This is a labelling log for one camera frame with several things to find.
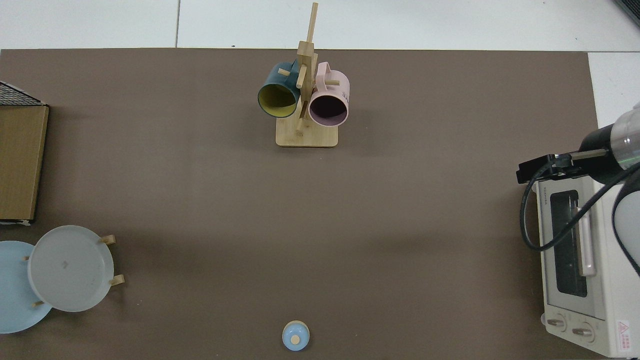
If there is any pale toaster oven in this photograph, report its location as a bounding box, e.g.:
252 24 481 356
532 177 640 358

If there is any dark grey panel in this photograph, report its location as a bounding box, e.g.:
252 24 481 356
613 0 640 27

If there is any brown table cloth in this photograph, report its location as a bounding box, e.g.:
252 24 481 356
0 48 601 360

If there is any pink mug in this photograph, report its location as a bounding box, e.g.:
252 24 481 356
307 61 350 127

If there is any wooden cup stand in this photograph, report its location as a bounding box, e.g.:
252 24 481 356
275 2 339 148

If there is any dark teal mug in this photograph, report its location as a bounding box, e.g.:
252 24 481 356
257 61 302 119

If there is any wooden plate rack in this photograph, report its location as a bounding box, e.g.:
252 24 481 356
22 234 126 307

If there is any grey plate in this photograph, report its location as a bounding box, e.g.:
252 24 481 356
27 225 115 313

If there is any light blue plate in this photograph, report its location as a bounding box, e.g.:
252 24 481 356
0 240 53 334

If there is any wire basket with wooden floor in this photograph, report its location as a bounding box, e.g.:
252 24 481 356
0 80 51 226

